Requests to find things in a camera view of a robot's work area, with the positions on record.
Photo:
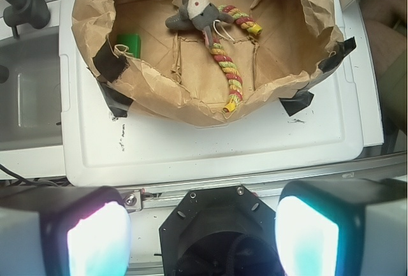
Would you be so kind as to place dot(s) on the grey sink basin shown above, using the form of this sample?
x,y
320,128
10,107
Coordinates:
x,y
31,90

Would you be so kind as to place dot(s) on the grey faucet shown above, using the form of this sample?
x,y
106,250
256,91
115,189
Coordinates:
x,y
32,12

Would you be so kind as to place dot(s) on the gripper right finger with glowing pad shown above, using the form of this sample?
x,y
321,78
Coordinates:
x,y
354,226

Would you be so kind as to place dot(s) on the multicolored twisted rope toy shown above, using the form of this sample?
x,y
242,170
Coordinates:
x,y
225,62

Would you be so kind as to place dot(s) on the black tape piece left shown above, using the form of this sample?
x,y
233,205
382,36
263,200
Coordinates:
x,y
109,65

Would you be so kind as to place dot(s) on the grey plush mouse toy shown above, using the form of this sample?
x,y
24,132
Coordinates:
x,y
201,15

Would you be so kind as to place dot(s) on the green rectangular block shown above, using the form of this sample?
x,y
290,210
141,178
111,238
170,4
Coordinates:
x,y
129,44

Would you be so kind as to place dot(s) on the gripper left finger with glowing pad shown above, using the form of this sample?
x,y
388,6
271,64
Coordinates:
x,y
64,231

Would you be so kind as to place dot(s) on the black tape piece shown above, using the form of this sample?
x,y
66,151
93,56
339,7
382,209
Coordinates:
x,y
343,50
109,65

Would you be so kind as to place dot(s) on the black tape piece right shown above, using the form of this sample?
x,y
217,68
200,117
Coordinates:
x,y
343,50

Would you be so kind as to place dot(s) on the aluminium frame rail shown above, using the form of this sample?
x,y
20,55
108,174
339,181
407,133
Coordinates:
x,y
270,184

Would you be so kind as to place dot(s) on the black octagonal funnel mount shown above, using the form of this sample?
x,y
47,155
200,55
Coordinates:
x,y
220,231

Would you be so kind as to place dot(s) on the white plastic bin lid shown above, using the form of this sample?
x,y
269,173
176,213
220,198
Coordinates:
x,y
107,142

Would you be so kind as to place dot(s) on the crumpled brown paper bag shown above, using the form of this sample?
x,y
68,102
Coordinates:
x,y
176,76

